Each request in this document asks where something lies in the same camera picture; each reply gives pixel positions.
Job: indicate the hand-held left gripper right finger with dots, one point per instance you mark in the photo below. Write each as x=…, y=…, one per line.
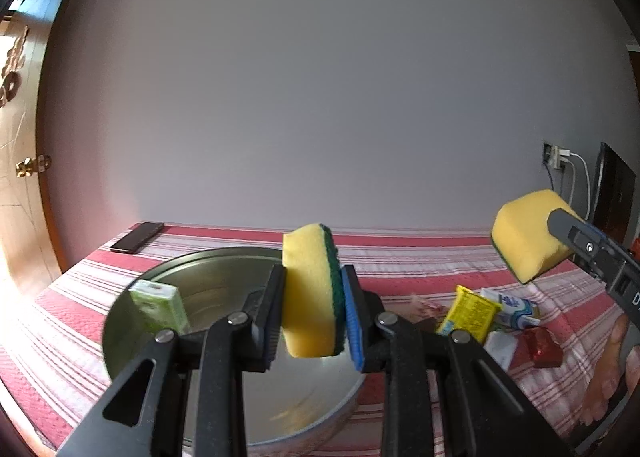
x=352, y=327

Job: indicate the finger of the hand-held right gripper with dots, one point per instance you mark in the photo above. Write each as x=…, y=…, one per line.
x=575, y=234

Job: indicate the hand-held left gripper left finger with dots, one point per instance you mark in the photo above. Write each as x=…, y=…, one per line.
x=272, y=317

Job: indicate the yellow and green scouring sponge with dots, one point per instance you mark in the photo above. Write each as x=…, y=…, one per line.
x=307, y=287

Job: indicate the round metal basin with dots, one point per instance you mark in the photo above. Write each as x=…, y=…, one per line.
x=215, y=272

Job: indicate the yellow printed packet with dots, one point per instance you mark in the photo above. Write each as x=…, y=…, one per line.
x=470, y=314

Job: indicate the person's right hand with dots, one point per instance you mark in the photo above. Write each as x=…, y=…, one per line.
x=607, y=377

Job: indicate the dark flat panel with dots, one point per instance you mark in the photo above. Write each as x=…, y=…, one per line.
x=615, y=192

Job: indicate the white and blue packet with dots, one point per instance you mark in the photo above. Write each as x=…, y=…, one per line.
x=515, y=309

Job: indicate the red foil packet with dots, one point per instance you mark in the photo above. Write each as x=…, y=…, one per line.
x=542, y=348

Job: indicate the green drink carton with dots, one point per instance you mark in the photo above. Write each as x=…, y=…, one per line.
x=160, y=309

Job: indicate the black smartphone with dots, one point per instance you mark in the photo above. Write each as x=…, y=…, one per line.
x=137, y=237

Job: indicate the red striped tablecloth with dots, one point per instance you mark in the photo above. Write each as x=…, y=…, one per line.
x=65, y=337

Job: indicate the wooden door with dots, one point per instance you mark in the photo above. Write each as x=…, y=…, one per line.
x=25, y=217

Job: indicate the golden door ornament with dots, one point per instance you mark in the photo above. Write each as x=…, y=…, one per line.
x=12, y=62

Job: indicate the wall outlet with charger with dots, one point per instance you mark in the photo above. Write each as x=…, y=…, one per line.
x=557, y=154

